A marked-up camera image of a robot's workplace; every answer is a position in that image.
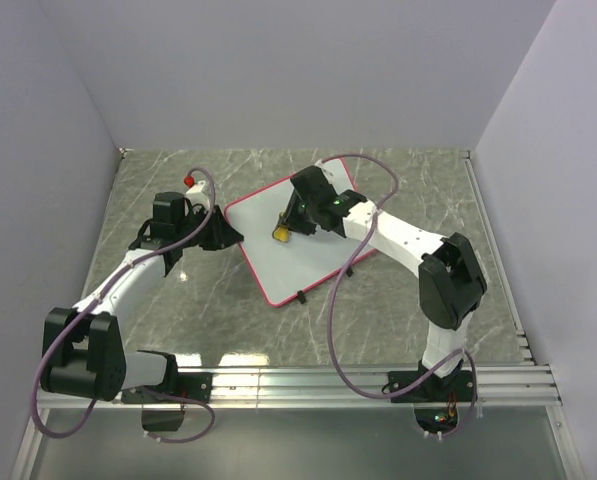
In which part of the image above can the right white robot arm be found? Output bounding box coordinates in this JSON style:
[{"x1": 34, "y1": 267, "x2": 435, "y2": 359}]
[{"x1": 279, "y1": 164, "x2": 487, "y2": 400}]

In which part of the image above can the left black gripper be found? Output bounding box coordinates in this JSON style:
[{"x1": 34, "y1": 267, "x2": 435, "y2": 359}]
[{"x1": 176, "y1": 205, "x2": 243, "y2": 251}]

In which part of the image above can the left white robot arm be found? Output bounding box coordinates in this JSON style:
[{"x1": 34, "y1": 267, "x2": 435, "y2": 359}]
[{"x1": 39, "y1": 192, "x2": 244, "y2": 402}]

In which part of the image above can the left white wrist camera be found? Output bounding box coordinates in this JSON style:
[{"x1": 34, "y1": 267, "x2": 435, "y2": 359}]
[{"x1": 183, "y1": 175, "x2": 210, "y2": 209}]

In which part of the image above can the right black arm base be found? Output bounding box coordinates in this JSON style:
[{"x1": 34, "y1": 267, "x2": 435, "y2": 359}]
[{"x1": 391, "y1": 369, "x2": 478, "y2": 439}]

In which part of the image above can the yellow bone shaped eraser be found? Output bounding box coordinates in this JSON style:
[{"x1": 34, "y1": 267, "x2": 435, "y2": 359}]
[{"x1": 272, "y1": 226, "x2": 291, "y2": 243}]

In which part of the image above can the aluminium mounting rail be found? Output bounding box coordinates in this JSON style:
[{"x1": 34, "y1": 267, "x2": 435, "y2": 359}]
[{"x1": 10, "y1": 362, "x2": 562, "y2": 479}]

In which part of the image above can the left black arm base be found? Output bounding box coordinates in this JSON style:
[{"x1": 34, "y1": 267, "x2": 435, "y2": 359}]
[{"x1": 120, "y1": 372, "x2": 213, "y2": 434}]

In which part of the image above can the pink framed whiteboard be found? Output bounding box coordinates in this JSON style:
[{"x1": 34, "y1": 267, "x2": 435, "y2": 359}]
[{"x1": 223, "y1": 176, "x2": 359, "y2": 307}]

